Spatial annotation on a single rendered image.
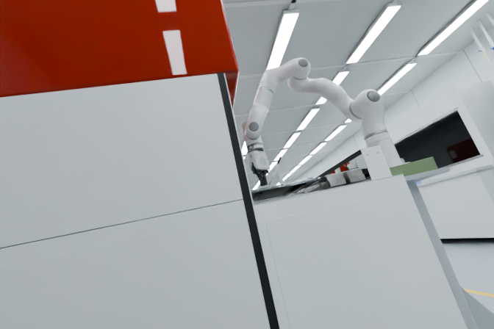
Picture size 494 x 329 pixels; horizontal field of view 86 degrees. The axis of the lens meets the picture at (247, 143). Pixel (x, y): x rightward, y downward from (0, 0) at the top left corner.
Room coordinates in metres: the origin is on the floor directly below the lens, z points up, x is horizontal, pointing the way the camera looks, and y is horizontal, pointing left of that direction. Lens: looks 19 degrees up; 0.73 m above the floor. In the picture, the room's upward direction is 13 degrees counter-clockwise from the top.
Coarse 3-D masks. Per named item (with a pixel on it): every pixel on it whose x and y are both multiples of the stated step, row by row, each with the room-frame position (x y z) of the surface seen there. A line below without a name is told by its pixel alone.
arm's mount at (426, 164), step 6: (432, 156) 1.21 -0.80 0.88; (414, 162) 1.20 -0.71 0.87; (420, 162) 1.21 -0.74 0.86; (426, 162) 1.21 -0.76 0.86; (432, 162) 1.21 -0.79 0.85; (390, 168) 1.20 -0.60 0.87; (396, 168) 1.20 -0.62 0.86; (402, 168) 1.20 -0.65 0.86; (408, 168) 1.20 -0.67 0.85; (414, 168) 1.20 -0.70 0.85; (420, 168) 1.20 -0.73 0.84; (426, 168) 1.21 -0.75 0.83; (432, 168) 1.21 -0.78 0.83; (396, 174) 1.20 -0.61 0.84; (408, 174) 1.20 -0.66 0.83
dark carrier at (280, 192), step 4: (308, 184) 1.31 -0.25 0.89; (280, 188) 1.22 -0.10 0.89; (284, 188) 1.25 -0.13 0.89; (288, 188) 1.28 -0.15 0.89; (292, 188) 1.31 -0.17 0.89; (264, 192) 1.24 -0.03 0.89; (268, 192) 1.28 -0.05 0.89; (272, 192) 1.31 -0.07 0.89; (276, 192) 1.35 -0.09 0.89; (280, 192) 1.38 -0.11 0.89; (284, 192) 1.42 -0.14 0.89; (252, 196) 1.28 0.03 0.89; (260, 196) 1.34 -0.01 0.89; (264, 196) 1.38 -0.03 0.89; (268, 196) 1.42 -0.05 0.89; (272, 196) 1.46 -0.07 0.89; (276, 196) 1.51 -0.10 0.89; (256, 200) 1.49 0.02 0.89
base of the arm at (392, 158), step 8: (376, 136) 1.29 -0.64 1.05; (384, 136) 1.29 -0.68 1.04; (368, 144) 1.33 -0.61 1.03; (376, 144) 1.30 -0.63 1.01; (384, 144) 1.28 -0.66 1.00; (392, 144) 1.29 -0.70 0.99; (384, 152) 1.29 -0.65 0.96; (392, 152) 1.29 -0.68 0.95; (392, 160) 1.28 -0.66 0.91; (400, 160) 1.30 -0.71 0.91
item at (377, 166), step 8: (368, 152) 1.08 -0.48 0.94; (376, 152) 1.09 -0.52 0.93; (368, 160) 1.08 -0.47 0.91; (376, 160) 1.09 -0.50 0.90; (384, 160) 1.10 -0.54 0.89; (368, 168) 1.08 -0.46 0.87; (376, 168) 1.09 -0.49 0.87; (384, 168) 1.09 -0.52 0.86; (376, 176) 1.08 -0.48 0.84; (384, 176) 1.09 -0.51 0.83
